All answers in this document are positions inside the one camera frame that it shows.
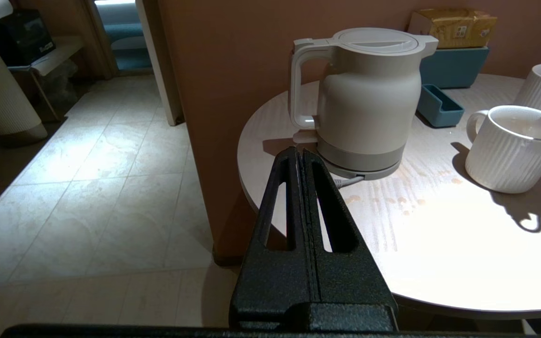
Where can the wide ribbed white cup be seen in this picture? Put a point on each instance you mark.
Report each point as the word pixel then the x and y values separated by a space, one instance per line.
pixel 510 155

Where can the white electric kettle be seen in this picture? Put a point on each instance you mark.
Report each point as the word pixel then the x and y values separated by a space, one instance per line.
pixel 369 103

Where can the gold tissue pack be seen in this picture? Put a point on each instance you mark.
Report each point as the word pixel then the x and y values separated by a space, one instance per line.
pixel 453 28

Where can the blue-grey tissue box holder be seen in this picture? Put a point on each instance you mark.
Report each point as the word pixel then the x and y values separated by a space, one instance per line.
pixel 453 68

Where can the wooden side shelf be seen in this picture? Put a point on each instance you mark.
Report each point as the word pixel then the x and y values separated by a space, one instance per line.
pixel 57 56

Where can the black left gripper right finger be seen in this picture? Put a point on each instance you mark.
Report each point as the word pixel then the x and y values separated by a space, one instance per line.
pixel 350 286

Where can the black box appliance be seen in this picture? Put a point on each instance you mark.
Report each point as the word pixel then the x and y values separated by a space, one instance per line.
pixel 19 40

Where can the small blue rectangular tray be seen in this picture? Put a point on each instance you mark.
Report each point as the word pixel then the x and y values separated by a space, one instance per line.
pixel 439 110

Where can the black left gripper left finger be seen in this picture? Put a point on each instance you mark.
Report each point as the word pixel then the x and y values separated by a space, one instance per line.
pixel 270 281

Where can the grey round kettle base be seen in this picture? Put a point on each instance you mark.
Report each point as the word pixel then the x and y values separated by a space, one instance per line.
pixel 369 166

